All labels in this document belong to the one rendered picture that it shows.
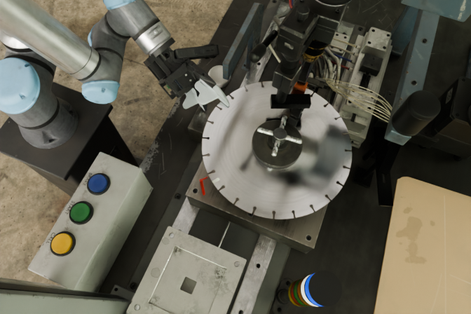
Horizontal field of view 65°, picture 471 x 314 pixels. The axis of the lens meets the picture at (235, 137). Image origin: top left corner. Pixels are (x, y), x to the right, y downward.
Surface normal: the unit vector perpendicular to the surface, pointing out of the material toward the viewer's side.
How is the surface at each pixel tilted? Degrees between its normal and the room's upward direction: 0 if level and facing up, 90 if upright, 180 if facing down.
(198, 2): 0
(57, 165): 0
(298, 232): 0
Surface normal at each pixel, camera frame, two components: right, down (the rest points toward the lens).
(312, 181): 0.02, -0.42
